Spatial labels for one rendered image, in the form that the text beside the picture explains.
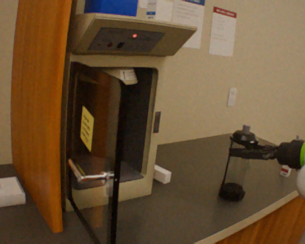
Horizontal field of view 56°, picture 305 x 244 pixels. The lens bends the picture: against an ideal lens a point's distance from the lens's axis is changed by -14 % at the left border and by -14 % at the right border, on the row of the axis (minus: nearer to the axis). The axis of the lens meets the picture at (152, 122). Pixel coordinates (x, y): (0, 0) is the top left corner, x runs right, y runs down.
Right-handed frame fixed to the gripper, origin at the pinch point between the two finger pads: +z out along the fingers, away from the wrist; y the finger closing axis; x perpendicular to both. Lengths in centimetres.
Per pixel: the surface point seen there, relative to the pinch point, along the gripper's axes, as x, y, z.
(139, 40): -34, 42, 1
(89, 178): -4, 64, -13
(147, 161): 1.4, 26.9, 19.7
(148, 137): -6.5, 27.5, 17.5
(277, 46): -56, -113, 45
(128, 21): -37, 49, -5
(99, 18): -37, 56, -5
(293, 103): -13, -155, 56
